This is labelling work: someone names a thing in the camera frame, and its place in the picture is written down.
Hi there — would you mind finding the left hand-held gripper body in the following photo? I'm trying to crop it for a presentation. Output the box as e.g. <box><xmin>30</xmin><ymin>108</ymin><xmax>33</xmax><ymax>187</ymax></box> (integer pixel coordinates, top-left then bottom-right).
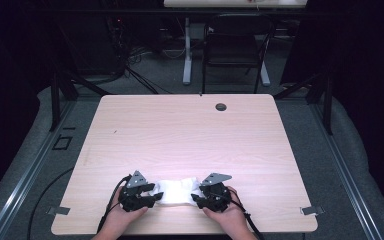
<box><xmin>117</xmin><ymin>170</ymin><xmax>155</xmax><ymax>213</ymax></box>

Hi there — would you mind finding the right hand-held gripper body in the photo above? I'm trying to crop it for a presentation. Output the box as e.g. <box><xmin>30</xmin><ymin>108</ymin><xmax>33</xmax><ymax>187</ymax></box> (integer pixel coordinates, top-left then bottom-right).
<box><xmin>197</xmin><ymin>172</ymin><xmax>233</xmax><ymax>214</ymax></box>

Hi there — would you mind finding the person's left hand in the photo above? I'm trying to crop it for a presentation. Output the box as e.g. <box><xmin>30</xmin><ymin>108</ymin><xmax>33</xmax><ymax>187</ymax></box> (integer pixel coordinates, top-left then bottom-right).
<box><xmin>103</xmin><ymin>187</ymin><xmax>150</xmax><ymax>236</ymax></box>

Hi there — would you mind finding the person's right hand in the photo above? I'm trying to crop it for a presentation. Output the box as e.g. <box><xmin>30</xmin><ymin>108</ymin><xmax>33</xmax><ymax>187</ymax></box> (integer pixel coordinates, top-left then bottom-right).
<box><xmin>202</xmin><ymin>185</ymin><xmax>248</xmax><ymax>236</ymax></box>

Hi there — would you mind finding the white desk with legs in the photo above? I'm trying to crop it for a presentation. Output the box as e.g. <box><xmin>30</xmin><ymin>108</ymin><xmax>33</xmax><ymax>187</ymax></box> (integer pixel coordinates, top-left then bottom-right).
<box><xmin>162</xmin><ymin>0</ymin><xmax>309</xmax><ymax>87</ymax></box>

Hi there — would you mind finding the black folding chair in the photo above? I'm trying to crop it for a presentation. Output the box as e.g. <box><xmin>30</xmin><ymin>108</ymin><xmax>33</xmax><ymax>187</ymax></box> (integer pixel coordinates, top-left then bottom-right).
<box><xmin>200</xmin><ymin>13</ymin><xmax>277</xmax><ymax>95</ymax></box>

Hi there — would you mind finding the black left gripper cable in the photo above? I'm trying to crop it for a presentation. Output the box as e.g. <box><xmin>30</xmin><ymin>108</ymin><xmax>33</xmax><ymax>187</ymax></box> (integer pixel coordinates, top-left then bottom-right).
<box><xmin>96</xmin><ymin>174</ymin><xmax>133</xmax><ymax>234</ymax></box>

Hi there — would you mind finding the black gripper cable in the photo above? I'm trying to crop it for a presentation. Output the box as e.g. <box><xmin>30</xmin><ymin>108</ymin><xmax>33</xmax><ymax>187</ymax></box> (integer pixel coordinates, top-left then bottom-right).
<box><xmin>229</xmin><ymin>189</ymin><xmax>266</xmax><ymax>240</ymax></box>
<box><xmin>96</xmin><ymin>174</ymin><xmax>133</xmax><ymax>234</ymax></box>

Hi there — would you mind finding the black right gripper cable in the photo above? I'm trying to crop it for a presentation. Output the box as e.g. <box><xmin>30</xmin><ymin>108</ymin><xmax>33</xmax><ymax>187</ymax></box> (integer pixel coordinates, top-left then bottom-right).
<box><xmin>229</xmin><ymin>189</ymin><xmax>266</xmax><ymax>240</ymax></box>

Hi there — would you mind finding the metal table bracket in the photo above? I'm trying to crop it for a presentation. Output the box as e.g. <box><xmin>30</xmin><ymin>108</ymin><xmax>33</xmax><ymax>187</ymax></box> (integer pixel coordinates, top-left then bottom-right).
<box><xmin>45</xmin><ymin>206</ymin><xmax>71</xmax><ymax>216</ymax></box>
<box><xmin>299</xmin><ymin>205</ymin><xmax>326</xmax><ymax>216</ymax></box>

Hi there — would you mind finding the black floor cable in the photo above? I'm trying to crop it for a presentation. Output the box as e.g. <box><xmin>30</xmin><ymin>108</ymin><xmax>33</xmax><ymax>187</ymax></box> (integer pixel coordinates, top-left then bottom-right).
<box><xmin>26</xmin><ymin>167</ymin><xmax>75</xmax><ymax>240</ymax></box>

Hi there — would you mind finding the aluminium floor rail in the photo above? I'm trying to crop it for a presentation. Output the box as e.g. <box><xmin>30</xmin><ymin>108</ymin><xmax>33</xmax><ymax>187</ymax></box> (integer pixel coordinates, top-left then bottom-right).
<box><xmin>311</xmin><ymin>102</ymin><xmax>384</xmax><ymax>240</ymax></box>
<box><xmin>0</xmin><ymin>99</ymin><xmax>77</xmax><ymax>240</ymax></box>

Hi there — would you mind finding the black metal frame stand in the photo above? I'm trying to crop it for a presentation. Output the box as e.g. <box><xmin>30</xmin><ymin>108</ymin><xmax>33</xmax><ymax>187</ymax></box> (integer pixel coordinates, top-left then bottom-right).
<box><xmin>273</xmin><ymin>70</ymin><xmax>335</xmax><ymax>136</ymax></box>
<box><xmin>48</xmin><ymin>70</ymin><xmax>112</xmax><ymax>133</ymax></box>

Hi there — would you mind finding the tangle of black cables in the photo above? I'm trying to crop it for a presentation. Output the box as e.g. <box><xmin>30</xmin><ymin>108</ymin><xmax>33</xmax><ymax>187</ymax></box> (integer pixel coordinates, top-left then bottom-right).
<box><xmin>104</xmin><ymin>14</ymin><xmax>174</xmax><ymax>95</ymax></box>

